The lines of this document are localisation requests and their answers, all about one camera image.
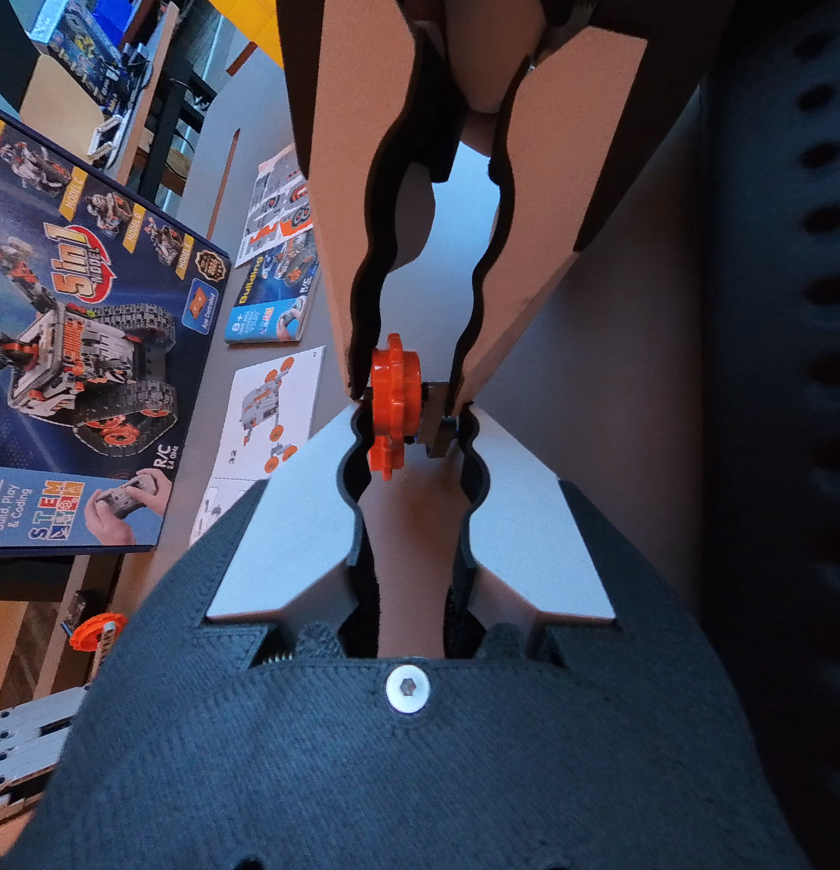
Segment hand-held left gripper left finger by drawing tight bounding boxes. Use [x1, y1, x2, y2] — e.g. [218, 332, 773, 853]
[205, 404, 366, 659]

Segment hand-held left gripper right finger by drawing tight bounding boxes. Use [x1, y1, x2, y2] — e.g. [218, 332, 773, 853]
[450, 401, 618, 659]

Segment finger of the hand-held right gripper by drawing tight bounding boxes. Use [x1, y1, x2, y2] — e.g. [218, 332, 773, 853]
[308, 0, 427, 402]
[447, 27, 650, 418]

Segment orange wheel grey beam assembly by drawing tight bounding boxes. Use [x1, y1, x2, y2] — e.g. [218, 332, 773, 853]
[362, 333, 459, 482]

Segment grey desk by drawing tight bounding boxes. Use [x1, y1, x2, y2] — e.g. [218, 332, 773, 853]
[32, 44, 706, 708]

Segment wooden side desk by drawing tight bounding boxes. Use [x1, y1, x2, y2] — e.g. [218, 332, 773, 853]
[19, 0, 217, 198]

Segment folded building booklets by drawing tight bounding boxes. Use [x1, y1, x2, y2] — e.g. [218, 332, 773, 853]
[235, 144, 319, 269]

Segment yellow storage bin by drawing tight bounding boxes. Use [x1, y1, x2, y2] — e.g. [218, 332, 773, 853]
[209, 0, 286, 69]

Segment open instruction manual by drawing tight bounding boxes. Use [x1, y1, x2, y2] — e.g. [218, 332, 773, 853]
[189, 347, 325, 548]

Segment blue instruction booklet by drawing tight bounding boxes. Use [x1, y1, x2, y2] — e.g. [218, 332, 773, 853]
[224, 227, 322, 344]

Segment blue storage bin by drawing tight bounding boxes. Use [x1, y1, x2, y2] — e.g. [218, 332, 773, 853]
[92, 0, 143, 36]

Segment brown cardboard box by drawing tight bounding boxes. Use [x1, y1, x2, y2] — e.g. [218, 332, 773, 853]
[0, 557, 125, 715]

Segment blue robot kit box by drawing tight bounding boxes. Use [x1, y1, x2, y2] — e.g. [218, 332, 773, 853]
[0, 102, 232, 560]

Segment dark toy box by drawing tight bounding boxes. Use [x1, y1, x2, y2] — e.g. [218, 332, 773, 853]
[25, 0, 131, 110]

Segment grey toy robot model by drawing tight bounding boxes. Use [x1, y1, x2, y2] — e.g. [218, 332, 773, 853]
[0, 612, 130, 840]

